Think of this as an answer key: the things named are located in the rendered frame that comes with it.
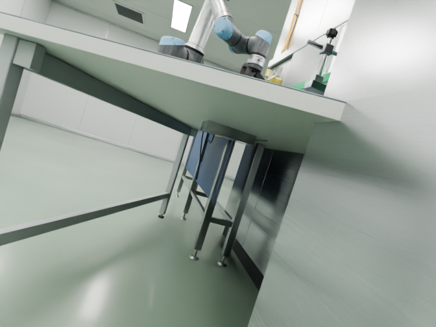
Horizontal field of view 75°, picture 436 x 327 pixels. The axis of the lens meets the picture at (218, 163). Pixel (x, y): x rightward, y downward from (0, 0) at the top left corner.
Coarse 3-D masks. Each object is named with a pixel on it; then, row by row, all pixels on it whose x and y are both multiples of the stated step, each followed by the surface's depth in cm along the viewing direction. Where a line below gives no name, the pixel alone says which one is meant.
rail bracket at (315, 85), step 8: (328, 32) 76; (336, 32) 76; (328, 40) 76; (320, 48) 77; (328, 48) 76; (320, 64) 77; (320, 72) 77; (312, 80) 75; (320, 80) 76; (304, 88) 79; (312, 88) 76; (320, 88) 76
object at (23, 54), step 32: (0, 64) 67; (32, 64) 66; (64, 64) 82; (0, 96) 66; (96, 96) 99; (128, 96) 119; (0, 128) 69; (192, 128) 210; (32, 224) 91; (64, 224) 105
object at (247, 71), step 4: (244, 64) 123; (248, 64) 123; (252, 64) 122; (244, 68) 124; (248, 68) 123; (252, 68) 123; (256, 68) 122; (260, 68) 123; (240, 72) 126; (244, 72) 124; (248, 72) 124; (252, 72) 126; (256, 72) 127; (260, 72) 125; (252, 76) 124
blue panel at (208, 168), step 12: (204, 132) 252; (216, 144) 188; (192, 156) 282; (204, 156) 216; (216, 156) 177; (228, 156) 149; (192, 168) 259; (204, 168) 203; (216, 168) 168; (204, 180) 190; (204, 192) 179; (216, 192) 151
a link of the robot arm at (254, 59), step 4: (248, 56) 125; (252, 56) 122; (256, 56) 122; (260, 56) 122; (248, 60) 123; (252, 60) 122; (256, 60) 122; (260, 60) 122; (264, 60) 123; (256, 64) 122; (260, 64) 122
